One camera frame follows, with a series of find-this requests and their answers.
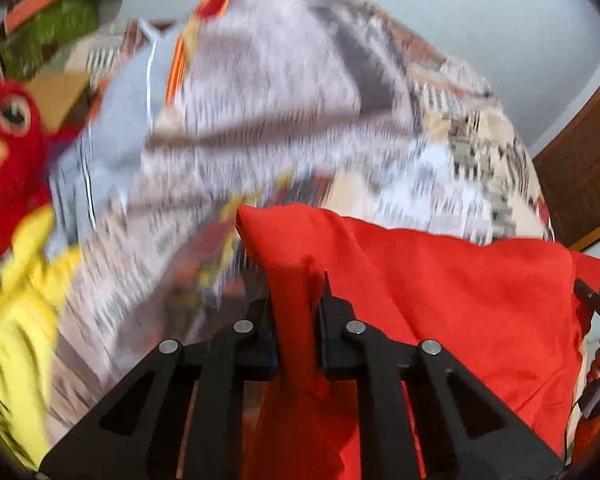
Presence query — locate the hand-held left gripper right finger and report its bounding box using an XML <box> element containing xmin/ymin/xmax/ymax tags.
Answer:
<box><xmin>319</xmin><ymin>270</ymin><xmax>566</xmax><ymax>480</ymax></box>

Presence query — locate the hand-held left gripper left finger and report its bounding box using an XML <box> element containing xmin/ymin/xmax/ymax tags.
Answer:
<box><xmin>37</xmin><ymin>297</ymin><xmax>281</xmax><ymax>480</ymax></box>

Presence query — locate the red zip jacket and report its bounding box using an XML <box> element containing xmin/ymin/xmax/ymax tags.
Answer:
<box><xmin>235</xmin><ymin>205</ymin><xmax>600</xmax><ymax>480</ymax></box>

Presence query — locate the person's right forearm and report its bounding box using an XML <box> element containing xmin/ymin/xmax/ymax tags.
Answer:
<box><xmin>572</xmin><ymin>400</ymin><xmax>600</xmax><ymax>467</ymax></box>

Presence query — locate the brown wooden door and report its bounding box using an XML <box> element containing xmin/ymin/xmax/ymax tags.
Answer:
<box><xmin>530</xmin><ymin>57</ymin><xmax>600</xmax><ymax>251</ymax></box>

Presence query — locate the printed folded quilt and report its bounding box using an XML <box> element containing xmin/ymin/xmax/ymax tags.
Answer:
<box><xmin>47</xmin><ymin>0</ymin><xmax>556</xmax><ymax>441</ymax></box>

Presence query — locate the yellow printed plush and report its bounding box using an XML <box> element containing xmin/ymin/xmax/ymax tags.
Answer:
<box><xmin>0</xmin><ymin>205</ymin><xmax>83</xmax><ymax>466</ymax></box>

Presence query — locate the grey-blue cloth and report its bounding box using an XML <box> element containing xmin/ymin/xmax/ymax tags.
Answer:
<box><xmin>50</xmin><ymin>40</ymin><xmax>181</xmax><ymax>231</ymax></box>

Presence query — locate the brown cardboard box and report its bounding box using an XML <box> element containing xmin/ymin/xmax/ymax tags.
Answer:
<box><xmin>27</xmin><ymin>72</ymin><xmax>93</xmax><ymax>131</ymax></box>

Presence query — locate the orange patchwork pillow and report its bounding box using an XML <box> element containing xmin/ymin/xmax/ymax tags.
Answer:
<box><xmin>87</xmin><ymin>20</ymin><xmax>151</xmax><ymax>91</ymax></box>

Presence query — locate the green patterned cloth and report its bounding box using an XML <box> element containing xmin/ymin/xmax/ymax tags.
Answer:
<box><xmin>0</xmin><ymin>0</ymin><xmax>103</xmax><ymax>81</ymax></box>

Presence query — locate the orange box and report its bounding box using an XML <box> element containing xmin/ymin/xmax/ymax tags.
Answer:
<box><xmin>5</xmin><ymin>0</ymin><xmax>63</xmax><ymax>33</ymax></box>

